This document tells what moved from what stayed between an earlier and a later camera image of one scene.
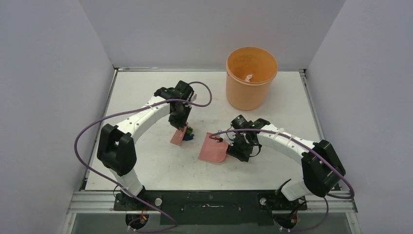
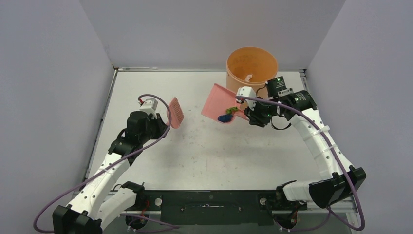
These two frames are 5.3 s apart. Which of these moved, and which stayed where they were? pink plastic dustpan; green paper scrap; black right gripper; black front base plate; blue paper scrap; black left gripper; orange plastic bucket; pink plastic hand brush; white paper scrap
Moved: pink plastic hand brush; black right gripper; black left gripper; blue paper scrap; green paper scrap; pink plastic dustpan
Stayed: black front base plate; orange plastic bucket; white paper scrap
